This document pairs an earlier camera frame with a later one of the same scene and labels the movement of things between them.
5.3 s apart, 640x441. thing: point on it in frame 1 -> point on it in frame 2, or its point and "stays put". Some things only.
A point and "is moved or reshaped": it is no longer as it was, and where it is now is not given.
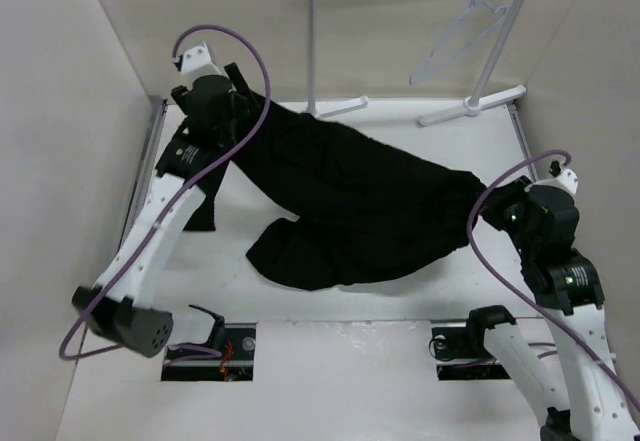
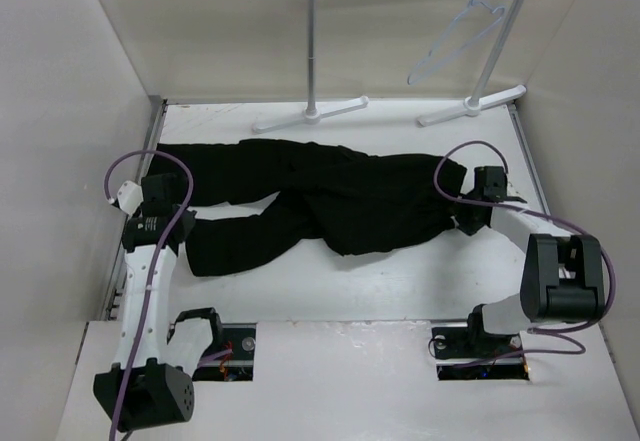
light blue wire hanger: [479, 20] stays put
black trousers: [348, 207] is moved or reshaped
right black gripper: [497, 197] -> [473, 195]
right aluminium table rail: [514, 114] stays put
